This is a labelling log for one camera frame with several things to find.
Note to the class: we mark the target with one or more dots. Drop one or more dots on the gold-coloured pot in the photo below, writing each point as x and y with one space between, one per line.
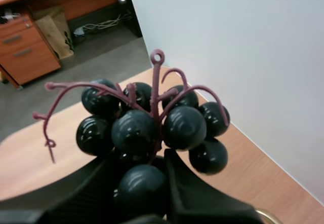
267 215

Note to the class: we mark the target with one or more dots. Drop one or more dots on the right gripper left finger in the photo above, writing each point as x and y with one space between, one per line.
83 198

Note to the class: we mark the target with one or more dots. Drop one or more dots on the orange drawer cabinet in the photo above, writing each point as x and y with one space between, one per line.
25 49

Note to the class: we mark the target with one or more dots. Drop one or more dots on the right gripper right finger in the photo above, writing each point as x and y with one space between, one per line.
200 201

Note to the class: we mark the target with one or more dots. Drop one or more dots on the brown paper bag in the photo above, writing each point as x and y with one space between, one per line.
57 32

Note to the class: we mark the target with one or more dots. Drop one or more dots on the bunch of dark toy grapes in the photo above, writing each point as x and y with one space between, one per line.
141 130

